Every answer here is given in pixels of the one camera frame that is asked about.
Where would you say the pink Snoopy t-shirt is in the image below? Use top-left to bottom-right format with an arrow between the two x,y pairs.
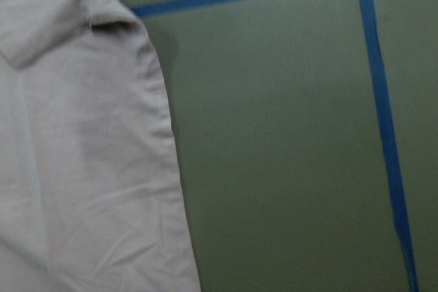
1,0 -> 201,291

